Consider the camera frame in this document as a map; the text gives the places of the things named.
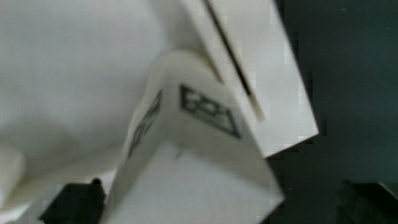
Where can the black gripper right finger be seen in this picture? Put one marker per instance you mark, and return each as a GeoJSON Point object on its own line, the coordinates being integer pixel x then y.
{"type": "Point", "coordinates": [368, 203]}

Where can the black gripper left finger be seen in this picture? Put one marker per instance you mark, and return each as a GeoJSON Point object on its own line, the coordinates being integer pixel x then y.
{"type": "Point", "coordinates": [77, 205]}

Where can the white table leg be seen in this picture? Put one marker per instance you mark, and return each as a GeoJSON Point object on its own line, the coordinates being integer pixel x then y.
{"type": "Point", "coordinates": [192, 179]}

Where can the white square table top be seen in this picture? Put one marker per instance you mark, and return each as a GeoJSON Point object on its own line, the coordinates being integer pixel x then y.
{"type": "Point", "coordinates": [79, 48]}

